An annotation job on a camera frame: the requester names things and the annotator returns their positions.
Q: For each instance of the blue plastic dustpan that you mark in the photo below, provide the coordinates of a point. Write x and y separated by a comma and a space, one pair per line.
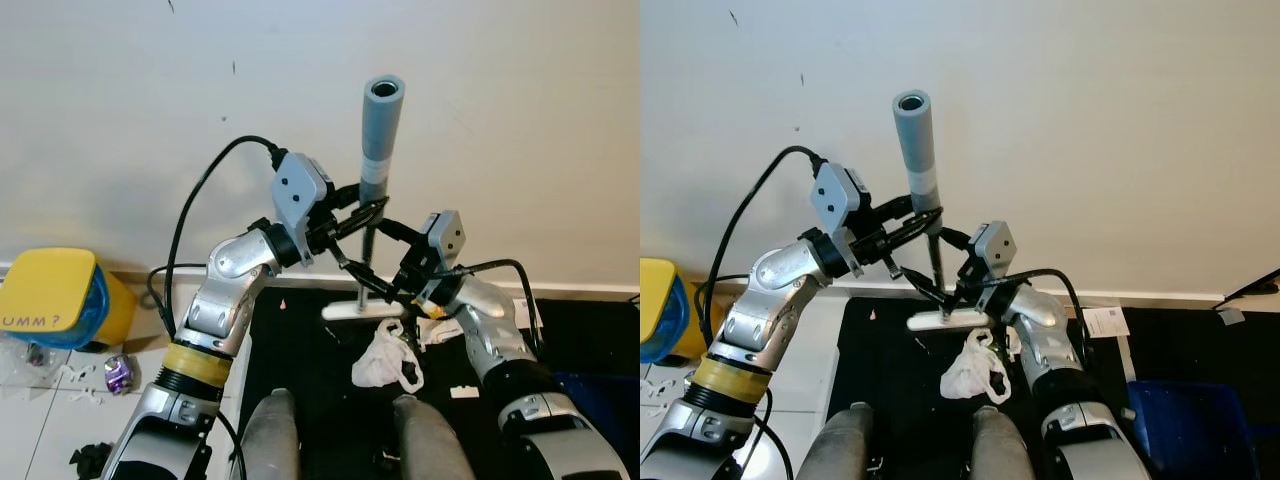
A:
600, 410
1190, 430

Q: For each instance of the grey robot left leg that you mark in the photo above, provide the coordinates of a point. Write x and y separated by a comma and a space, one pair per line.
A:
832, 445
270, 440

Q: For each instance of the yellow snack packet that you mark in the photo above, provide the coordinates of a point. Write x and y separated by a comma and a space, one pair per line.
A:
436, 312

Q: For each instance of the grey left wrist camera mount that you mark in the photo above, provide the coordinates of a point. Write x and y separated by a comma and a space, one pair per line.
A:
835, 200
298, 190

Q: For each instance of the grey tape piece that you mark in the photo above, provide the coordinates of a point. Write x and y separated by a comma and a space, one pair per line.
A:
1232, 315

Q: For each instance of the black floor mat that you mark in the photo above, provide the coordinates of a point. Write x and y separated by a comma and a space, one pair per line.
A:
890, 370
300, 340

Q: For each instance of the grey robot leg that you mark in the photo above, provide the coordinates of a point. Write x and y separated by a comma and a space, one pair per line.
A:
430, 445
832, 445
270, 440
1000, 450

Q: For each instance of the clear plastic bag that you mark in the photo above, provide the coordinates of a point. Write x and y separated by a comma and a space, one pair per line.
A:
25, 360

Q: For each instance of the white paper scrap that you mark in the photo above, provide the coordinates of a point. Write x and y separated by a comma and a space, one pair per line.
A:
80, 375
85, 397
667, 386

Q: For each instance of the yellow bin with blue liner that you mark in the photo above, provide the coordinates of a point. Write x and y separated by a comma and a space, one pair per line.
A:
660, 300
50, 280

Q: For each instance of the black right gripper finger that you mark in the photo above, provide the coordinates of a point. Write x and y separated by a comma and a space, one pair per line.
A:
948, 302
398, 234
955, 242
408, 300

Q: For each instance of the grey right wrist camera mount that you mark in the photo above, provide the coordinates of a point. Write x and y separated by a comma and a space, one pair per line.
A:
447, 238
992, 250

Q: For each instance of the white paper label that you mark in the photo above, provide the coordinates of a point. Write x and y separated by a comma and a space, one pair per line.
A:
1107, 322
522, 312

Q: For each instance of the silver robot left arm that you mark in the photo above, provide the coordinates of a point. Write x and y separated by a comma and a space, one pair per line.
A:
215, 310
765, 320

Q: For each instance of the long white tape strip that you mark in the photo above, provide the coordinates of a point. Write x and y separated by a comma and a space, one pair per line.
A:
1127, 360

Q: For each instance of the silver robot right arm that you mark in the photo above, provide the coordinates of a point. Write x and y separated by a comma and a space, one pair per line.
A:
490, 330
1040, 340

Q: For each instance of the small white block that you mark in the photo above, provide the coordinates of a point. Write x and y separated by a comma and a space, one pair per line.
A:
464, 391

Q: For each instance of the grey robot right leg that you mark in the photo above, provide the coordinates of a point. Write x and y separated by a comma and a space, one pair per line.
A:
430, 445
1000, 450

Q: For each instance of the white plastic bag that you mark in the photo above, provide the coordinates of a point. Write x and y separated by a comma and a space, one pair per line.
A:
965, 378
378, 365

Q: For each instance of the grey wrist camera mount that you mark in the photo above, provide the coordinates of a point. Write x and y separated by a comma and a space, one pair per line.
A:
298, 190
447, 238
835, 200
992, 250

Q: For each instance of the purple foil wrapper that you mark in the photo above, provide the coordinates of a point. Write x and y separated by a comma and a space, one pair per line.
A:
120, 374

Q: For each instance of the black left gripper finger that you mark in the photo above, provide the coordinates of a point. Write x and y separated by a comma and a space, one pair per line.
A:
360, 268
908, 227
908, 277
362, 217

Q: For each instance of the black door frame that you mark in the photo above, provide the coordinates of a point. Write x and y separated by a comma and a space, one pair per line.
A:
1255, 285

